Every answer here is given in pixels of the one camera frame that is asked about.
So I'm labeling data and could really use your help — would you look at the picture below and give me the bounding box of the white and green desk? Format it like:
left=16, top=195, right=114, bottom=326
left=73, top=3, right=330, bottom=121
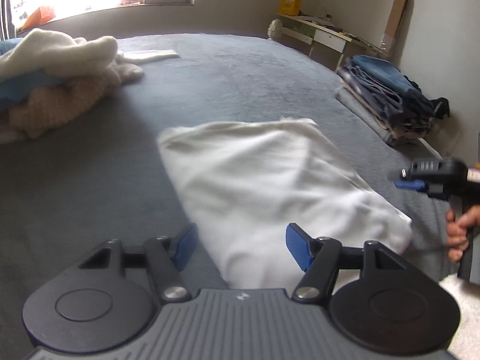
left=276, top=12, right=387, bottom=72

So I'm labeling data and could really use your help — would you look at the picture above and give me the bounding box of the white bear print sweatshirt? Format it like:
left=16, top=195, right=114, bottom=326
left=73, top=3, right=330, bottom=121
left=158, top=119, right=413, bottom=291

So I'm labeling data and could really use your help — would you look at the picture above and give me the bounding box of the orange object on windowsill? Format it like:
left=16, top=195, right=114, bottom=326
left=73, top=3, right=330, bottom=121
left=21, top=7, right=55, bottom=30

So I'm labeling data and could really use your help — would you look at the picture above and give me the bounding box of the yellow box on desk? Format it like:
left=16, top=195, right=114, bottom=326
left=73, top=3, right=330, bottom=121
left=278, top=0, right=302, bottom=16

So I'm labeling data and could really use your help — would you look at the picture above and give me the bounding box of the light blue garment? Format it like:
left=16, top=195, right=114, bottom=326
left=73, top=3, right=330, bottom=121
left=0, top=72, right=65, bottom=111

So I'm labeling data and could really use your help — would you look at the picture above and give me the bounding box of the cardboard panel against wall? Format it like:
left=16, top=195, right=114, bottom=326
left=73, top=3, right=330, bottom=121
left=380, top=0, right=408, bottom=55

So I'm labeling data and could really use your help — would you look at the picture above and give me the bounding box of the person's right hand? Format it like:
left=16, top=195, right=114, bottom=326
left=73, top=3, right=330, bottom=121
left=446, top=205, right=480, bottom=263

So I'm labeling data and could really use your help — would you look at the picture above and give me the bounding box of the blue duvet roll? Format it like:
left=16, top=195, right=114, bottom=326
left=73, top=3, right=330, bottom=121
left=0, top=37, right=22, bottom=55

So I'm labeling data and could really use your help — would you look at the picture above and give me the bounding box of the white cloth strip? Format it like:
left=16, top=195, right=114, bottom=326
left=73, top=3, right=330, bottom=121
left=116, top=49, right=179, bottom=64

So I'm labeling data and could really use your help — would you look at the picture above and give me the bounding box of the white yarn ball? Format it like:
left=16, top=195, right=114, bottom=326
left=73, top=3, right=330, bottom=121
left=267, top=19, right=283, bottom=41

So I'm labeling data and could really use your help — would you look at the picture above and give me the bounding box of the stack of folded jeans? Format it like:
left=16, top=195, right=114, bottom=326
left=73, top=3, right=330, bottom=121
left=337, top=55, right=450, bottom=146

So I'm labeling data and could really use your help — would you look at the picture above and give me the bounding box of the grey bed sheet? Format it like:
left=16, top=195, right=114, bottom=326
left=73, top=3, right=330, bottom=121
left=1, top=34, right=456, bottom=359

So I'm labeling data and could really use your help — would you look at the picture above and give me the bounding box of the cream fleece garment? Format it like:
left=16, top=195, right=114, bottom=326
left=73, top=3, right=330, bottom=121
left=0, top=28, right=121, bottom=83

